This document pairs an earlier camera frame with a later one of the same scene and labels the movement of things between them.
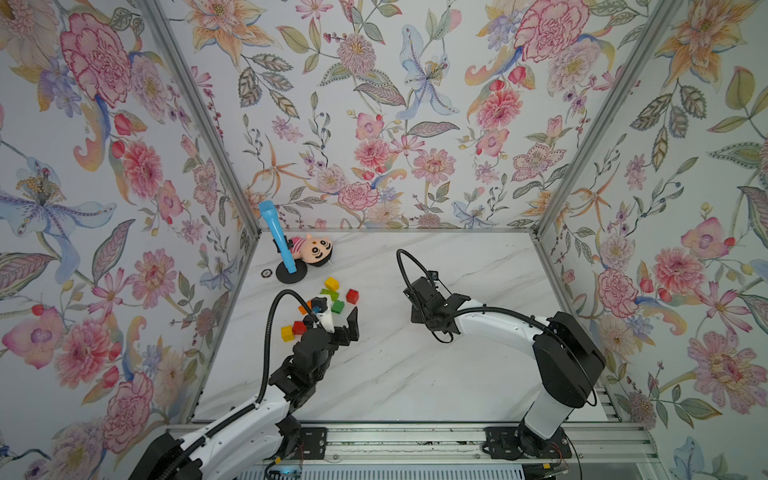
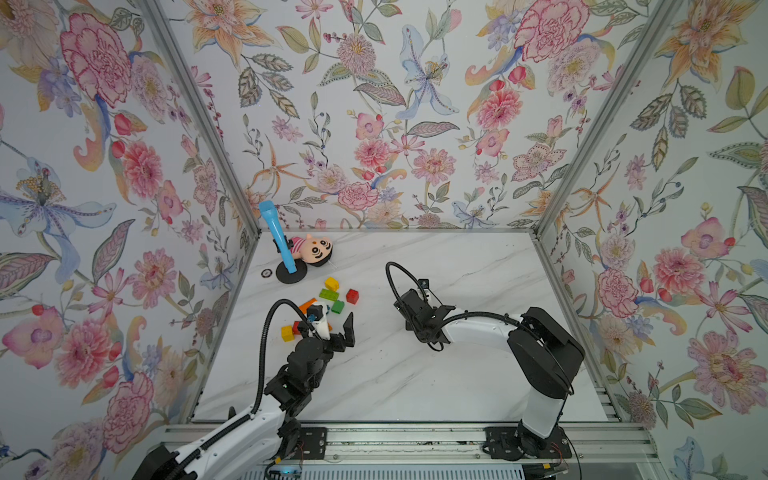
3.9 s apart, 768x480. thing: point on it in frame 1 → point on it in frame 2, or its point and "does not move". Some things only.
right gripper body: (420, 318) → (419, 331)
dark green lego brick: (337, 306) does not move
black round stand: (291, 278) does not move
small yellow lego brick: (287, 333) does not move
